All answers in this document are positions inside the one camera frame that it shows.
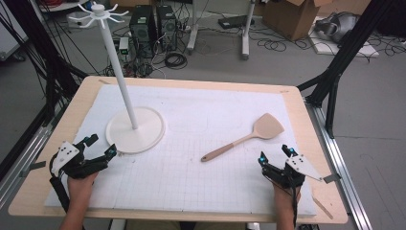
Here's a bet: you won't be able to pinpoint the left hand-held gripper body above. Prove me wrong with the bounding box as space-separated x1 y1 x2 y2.
49 140 110 180

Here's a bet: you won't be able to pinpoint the white foam board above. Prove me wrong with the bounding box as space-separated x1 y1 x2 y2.
307 17 381 58

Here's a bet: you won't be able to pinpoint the flat black device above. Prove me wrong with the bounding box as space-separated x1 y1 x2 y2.
217 14 256 31

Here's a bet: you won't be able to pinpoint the white utensil rack stand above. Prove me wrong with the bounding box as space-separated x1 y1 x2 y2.
67 2 167 155

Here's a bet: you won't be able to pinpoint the person's right hand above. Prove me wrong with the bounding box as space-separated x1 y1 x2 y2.
272 182 303 213

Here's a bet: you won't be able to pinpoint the small white box device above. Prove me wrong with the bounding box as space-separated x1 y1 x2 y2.
118 36 130 57

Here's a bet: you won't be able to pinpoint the white cabinet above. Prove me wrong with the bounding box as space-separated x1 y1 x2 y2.
0 0 29 62

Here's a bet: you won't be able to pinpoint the slim black computer tower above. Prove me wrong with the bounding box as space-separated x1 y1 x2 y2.
155 4 178 53

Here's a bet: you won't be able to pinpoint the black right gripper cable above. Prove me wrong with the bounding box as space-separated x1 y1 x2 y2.
288 187 301 228

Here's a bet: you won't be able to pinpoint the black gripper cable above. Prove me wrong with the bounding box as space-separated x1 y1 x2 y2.
48 159 71 214
288 187 301 228

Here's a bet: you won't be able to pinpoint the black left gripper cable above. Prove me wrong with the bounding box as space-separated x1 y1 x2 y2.
48 159 71 214

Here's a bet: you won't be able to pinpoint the coiled black cable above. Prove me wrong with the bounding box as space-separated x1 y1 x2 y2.
164 51 189 71

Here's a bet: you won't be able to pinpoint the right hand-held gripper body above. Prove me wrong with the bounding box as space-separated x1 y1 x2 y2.
261 153 324 190

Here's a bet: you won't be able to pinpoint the person's legs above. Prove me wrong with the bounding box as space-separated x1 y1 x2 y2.
124 219 247 230

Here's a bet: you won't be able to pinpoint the person's left hand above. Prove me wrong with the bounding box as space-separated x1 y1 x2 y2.
66 172 100 207

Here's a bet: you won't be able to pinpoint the thin wooden stick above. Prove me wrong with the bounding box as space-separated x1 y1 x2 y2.
311 194 335 221

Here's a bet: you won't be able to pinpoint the large black computer tower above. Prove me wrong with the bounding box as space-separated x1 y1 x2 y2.
128 4 158 59

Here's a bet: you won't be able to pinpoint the grey bag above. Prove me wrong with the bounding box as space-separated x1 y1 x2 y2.
314 11 361 44

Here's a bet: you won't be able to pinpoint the aluminium rail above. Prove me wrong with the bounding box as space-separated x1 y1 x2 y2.
305 103 373 230
0 106 63 210

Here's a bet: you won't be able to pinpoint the beige spatula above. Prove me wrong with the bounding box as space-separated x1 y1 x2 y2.
200 112 285 163

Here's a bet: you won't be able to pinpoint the white desk leg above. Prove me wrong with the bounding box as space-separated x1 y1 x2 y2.
186 0 201 55
240 0 257 61

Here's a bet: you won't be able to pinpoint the white grid mat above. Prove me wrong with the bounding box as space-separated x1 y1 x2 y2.
44 83 318 218

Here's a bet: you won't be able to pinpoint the grey tape piece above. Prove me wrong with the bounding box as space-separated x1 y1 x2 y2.
322 172 342 185
19 160 48 178

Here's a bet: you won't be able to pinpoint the open cardboard box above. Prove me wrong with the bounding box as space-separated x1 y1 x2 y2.
261 0 333 42

